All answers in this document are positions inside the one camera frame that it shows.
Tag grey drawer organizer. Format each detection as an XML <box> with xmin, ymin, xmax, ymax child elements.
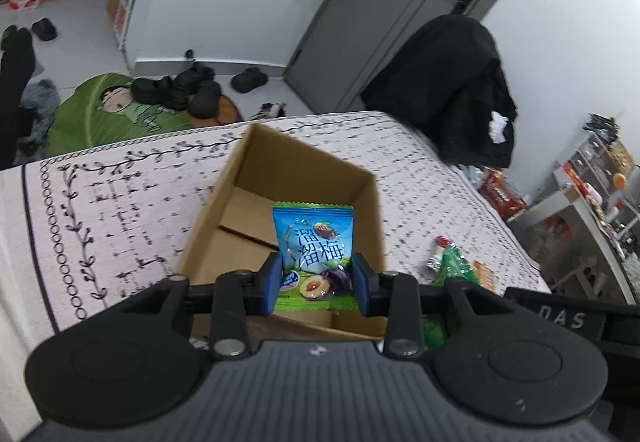
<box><xmin>568</xmin><ymin>133</ymin><xmax>634</xmax><ymax>196</ymax></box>

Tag blue green plum candy packet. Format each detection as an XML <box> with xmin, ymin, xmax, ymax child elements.
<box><xmin>272</xmin><ymin>201</ymin><xmax>357</xmax><ymax>312</ymax></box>

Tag brown cardboard box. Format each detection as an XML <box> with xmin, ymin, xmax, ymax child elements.
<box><xmin>178</xmin><ymin>124</ymin><xmax>386</xmax><ymax>339</ymax></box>

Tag small green snack packet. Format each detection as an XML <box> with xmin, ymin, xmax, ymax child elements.
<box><xmin>431</xmin><ymin>243</ymin><xmax>478</xmax><ymax>287</ymax></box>

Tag grey door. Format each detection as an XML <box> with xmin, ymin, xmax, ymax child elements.
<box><xmin>284</xmin><ymin>0</ymin><xmax>497</xmax><ymax>113</ymax></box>

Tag white desk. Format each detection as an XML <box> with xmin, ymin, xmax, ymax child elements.
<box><xmin>508</xmin><ymin>167</ymin><xmax>639</xmax><ymax>305</ymax></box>

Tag black clothes pile on chair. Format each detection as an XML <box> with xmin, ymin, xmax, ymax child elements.
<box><xmin>360</xmin><ymin>15</ymin><xmax>518</xmax><ymax>170</ymax></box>

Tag red snack packet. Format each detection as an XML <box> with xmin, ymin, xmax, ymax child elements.
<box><xmin>434</xmin><ymin>236</ymin><xmax>450</xmax><ymax>252</ymax></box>

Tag orange cracker packet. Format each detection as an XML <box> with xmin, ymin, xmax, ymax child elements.
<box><xmin>473</xmin><ymin>261</ymin><xmax>496</xmax><ymax>292</ymax></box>

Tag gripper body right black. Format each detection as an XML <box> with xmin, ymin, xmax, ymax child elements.
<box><xmin>502</xmin><ymin>286</ymin><xmax>640</xmax><ymax>358</ymax></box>

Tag green cartoon floor mat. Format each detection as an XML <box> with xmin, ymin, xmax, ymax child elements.
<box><xmin>46</xmin><ymin>73</ymin><xmax>243</xmax><ymax>157</ymax></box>

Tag black slippers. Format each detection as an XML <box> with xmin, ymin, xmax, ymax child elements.
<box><xmin>130</xmin><ymin>62</ymin><xmax>241</xmax><ymax>125</ymax></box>

